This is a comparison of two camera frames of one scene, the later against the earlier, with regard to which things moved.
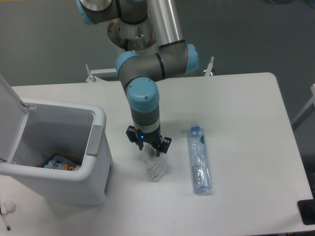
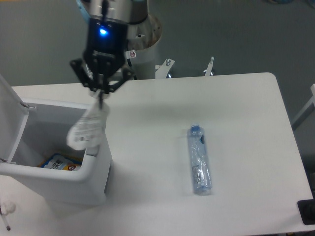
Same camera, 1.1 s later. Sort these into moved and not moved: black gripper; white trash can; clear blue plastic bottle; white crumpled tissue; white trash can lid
Moved: black gripper
Not moved: white crumpled tissue; white trash can lid; clear blue plastic bottle; white trash can
